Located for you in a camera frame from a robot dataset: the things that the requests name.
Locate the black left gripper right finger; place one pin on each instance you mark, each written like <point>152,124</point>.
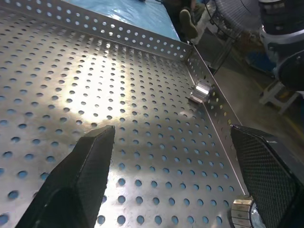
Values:
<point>268,175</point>

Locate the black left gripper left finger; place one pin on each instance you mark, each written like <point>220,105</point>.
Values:
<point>78,180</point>

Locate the perforated steel tray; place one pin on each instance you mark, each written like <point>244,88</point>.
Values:
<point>95,95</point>

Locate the silver metal roller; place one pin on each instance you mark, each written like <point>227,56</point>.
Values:
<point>241,213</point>
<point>201,91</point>

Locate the white plastic stool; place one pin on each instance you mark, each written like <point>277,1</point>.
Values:
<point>278,96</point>

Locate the silver and black robot body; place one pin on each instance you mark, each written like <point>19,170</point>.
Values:
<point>282,40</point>

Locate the grey floor fan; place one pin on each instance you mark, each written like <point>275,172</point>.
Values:
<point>234,21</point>

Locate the seated person's leg and shoe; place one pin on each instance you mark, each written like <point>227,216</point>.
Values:
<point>188,23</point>

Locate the blue table cover sheet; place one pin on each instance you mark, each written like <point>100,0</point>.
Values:
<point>142,14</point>

